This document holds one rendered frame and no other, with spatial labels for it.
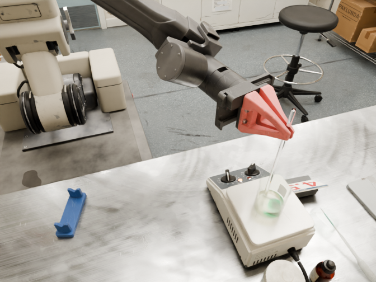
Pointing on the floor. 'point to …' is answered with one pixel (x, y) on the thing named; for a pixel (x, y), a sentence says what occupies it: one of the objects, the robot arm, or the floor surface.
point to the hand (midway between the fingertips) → (286, 132)
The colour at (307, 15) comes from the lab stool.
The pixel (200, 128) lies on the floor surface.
